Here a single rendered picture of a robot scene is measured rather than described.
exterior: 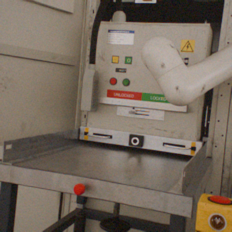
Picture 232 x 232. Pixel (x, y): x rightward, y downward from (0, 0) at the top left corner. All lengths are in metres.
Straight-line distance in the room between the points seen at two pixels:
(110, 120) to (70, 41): 0.43
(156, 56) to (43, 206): 1.10
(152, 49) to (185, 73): 0.12
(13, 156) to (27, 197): 0.76
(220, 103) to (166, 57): 0.58
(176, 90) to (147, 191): 0.31
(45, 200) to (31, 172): 0.79
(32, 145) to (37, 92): 0.38
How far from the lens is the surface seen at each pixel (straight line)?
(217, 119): 1.66
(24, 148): 1.31
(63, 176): 1.12
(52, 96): 1.72
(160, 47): 1.14
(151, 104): 1.54
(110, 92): 1.63
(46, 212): 1.96
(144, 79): 1.59
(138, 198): 1.05
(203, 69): 1.17
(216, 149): 1.67
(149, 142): 1.58
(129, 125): 1.61
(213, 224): 0.77
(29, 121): 1.66
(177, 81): 1.12
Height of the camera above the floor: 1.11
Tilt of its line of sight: 4 degrees down
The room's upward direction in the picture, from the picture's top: 5 degrees clockwise
